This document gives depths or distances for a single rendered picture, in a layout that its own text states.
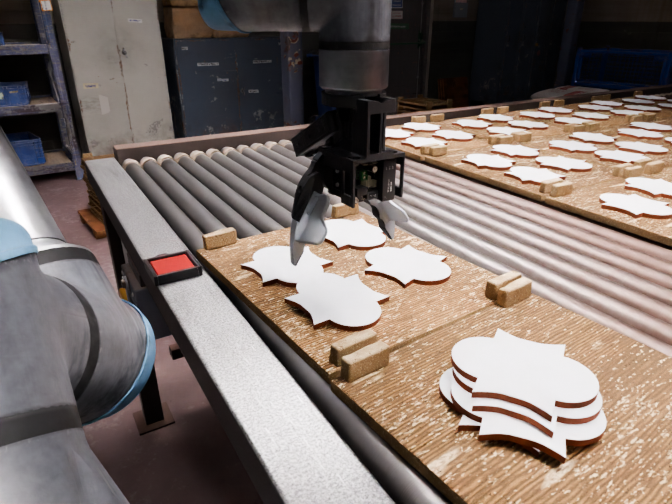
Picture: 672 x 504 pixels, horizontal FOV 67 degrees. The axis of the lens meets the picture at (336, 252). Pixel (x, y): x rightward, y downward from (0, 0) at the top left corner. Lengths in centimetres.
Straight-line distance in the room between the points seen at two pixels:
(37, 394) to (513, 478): 37
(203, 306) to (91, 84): 449
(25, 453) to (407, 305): 52
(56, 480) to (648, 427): 51
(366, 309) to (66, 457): 44
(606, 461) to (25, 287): 48
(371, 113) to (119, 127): 478
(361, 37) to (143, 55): 476
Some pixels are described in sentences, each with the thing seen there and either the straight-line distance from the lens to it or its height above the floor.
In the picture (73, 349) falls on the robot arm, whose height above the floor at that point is 110.
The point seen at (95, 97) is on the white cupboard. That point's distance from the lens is 520.
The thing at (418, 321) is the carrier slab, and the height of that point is 94.
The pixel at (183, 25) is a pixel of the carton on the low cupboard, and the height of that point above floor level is 123.
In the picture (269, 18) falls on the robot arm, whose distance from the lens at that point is 56.
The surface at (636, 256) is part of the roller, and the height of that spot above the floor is 92.
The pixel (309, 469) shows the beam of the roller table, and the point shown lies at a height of 92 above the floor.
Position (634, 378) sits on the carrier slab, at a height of 94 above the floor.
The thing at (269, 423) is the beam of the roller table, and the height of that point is 91.
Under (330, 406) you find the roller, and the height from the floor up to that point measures 91.
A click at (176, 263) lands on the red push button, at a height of 93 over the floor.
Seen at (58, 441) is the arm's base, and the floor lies 109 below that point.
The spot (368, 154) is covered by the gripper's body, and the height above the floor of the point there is 117.
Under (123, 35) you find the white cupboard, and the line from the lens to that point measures 522.
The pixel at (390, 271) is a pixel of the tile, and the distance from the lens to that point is 79.
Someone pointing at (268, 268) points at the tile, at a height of 94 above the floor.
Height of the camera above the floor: 130
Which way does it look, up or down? 25 degrees down
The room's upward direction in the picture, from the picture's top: straight up
